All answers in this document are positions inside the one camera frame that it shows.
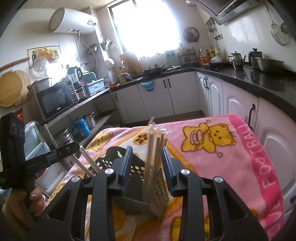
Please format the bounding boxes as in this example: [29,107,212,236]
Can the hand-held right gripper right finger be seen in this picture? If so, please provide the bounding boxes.
[161,146,265,241]

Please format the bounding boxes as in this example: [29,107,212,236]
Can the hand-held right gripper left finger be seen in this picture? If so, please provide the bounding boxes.
[26,146,134,241]

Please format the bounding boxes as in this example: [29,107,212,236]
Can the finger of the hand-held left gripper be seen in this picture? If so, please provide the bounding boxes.
[46,142,80,161]

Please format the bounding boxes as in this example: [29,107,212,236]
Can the wooden chopstick pair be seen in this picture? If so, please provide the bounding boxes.
[153,120,173,202]
[79,145,102,179]
[143,117,156,204]

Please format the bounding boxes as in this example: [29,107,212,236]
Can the black plastic chopstick basket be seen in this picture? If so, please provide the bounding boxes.
[83,146,171,220]

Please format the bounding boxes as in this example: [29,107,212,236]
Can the pile of chopsticks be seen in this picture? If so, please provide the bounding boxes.
[124,217,137,241]

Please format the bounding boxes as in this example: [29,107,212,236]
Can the person's left forearm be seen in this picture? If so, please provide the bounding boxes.
[2,196,25,232]

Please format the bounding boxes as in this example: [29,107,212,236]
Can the hanging kitchen utensils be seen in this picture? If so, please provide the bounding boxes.
[205,17,219,40]

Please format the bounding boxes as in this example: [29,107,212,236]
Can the person's left hand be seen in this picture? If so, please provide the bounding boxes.
[6,186,47,216]

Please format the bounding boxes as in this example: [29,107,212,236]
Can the stacked metal pots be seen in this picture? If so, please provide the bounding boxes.
[55,128,75,146]

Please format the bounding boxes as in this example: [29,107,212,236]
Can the plastic drawer tower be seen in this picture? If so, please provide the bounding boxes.
[23,120,64,194]

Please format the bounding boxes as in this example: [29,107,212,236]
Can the blue tin can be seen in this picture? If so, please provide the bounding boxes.
[73,117,91,140]

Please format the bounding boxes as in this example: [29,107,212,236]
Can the small metal pot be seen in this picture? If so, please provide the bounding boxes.
[83,112,97,130]

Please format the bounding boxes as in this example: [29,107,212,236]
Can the pink printed blanket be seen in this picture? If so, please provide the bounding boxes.
[46,113,286,241]

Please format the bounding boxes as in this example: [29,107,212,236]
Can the black microwave oven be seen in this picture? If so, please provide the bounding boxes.
[35,80,80,121]

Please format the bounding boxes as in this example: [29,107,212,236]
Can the round bamboo sieve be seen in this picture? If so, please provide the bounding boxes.
[0,69,32,107]

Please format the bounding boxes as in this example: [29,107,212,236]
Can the metal kitchen shelf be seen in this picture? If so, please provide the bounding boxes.
[42,88,121,153]

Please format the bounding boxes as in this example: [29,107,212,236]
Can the cardboard box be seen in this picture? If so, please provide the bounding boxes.
[27,77,51,96]

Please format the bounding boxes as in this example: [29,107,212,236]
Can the grey plastic container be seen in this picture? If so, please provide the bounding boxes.
[83,78,106,96]

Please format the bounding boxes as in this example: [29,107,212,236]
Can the blender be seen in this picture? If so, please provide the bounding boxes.
[66,66,87,99]

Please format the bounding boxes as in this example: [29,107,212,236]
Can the blue hanging bin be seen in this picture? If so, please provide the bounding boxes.
[141,80,156,92]

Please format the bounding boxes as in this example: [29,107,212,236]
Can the wooden rolling pin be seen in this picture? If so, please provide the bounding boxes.
[0,57,31,71]

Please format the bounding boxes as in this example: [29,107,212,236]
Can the white plastic dish cover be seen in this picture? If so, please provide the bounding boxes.
[32,57,51,78]

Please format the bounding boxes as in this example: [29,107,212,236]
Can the white lower cabinets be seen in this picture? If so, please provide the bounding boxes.
[111,71,296,217]

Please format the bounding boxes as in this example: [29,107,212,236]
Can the black frying pan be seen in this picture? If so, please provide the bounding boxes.
[142,61,167,76]

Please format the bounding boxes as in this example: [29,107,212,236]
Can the wooden cutting board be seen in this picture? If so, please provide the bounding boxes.
[120,51,142,75]

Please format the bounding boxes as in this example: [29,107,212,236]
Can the spice rack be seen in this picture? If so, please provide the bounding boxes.
[165,47,197,67]

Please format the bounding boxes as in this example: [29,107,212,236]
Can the condiment bottles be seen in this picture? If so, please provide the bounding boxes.
[198,46,221,65]

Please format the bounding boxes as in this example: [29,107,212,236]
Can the black kitchen countertop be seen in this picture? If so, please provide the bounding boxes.
[110,61,296,117]

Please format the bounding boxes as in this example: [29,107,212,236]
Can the white water heater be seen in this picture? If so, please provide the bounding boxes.
[48,7,99,36]

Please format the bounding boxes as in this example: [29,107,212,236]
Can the metal kettle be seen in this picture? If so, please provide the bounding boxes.
[227,51,247,70]

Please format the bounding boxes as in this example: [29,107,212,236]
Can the kitchen window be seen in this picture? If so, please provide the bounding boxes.
[108,0,184,60]

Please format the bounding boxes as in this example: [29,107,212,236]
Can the metal basin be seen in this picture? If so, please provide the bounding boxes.
[251,57,285,72]

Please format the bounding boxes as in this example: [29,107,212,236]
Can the dark lidded pot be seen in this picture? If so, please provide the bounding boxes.
[248,48,264,66]

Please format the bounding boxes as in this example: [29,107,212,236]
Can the black range hood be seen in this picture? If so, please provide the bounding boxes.
[191,0,270,26]

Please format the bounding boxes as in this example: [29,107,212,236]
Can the fruit wall poster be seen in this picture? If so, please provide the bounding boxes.
[27,46,61,69]

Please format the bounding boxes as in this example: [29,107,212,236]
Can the wire strainer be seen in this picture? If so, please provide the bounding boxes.
[268,5,287,46]

